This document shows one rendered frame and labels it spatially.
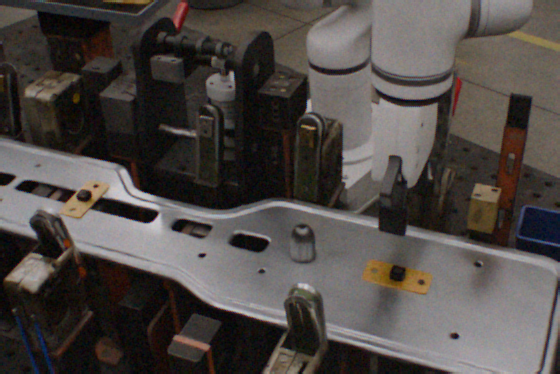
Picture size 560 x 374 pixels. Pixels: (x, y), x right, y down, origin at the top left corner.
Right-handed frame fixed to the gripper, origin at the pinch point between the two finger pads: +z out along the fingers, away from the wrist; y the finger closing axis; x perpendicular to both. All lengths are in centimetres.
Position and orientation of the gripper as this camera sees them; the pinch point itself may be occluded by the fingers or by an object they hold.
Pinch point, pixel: (403, 202)
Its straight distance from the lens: 91.2
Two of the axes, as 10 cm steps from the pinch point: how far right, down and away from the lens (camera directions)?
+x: 9.2, 2.0, -3.3
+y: -3.9, 5.6, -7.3
